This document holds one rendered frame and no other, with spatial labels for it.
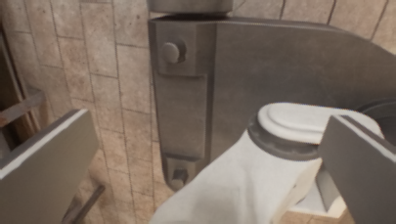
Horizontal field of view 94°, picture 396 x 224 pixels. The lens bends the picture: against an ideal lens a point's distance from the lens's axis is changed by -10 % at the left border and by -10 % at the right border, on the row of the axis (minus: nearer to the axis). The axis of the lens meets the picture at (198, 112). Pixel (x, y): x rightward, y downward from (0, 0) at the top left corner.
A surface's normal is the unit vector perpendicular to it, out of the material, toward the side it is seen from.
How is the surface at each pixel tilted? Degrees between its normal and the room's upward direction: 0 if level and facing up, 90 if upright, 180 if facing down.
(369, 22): 0
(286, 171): 90
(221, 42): 0
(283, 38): 0
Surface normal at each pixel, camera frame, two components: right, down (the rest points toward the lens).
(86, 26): -0.22, 0.48
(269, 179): 0.01, -0.87
